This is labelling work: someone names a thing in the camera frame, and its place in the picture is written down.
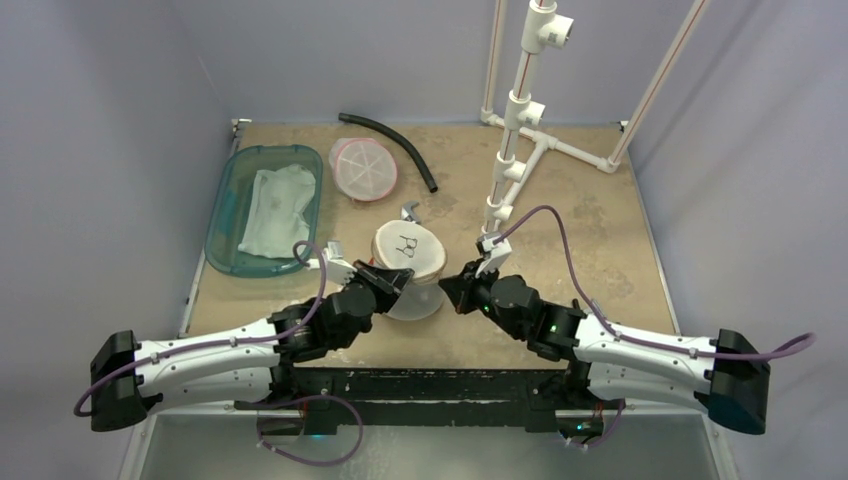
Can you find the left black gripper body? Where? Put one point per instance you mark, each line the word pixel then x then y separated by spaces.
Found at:
pixel 384 299

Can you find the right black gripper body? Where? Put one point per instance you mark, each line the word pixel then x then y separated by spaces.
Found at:
pixel 463 289

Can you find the teal plastic bin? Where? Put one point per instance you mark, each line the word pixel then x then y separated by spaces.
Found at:
pixel 231 208

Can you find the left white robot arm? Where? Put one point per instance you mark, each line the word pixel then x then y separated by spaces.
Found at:
pixel 132 379

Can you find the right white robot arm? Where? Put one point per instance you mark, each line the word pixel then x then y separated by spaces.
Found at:
pixel 722 377

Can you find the white cloth garment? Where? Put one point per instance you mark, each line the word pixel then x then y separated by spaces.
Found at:
pixel 276 220

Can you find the white PVC pipe rack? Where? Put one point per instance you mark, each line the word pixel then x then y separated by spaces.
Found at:
pixel 523 144

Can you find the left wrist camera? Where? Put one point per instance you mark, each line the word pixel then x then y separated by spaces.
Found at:
pixel 339 270

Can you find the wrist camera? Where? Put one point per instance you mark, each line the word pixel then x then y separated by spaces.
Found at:
pixel 339 270
pixel 494 249

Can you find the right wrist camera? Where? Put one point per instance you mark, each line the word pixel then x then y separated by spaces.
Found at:
pixel 494 249

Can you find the red handled adjustable wrench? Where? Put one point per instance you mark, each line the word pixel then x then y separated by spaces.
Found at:
pixel 408 213

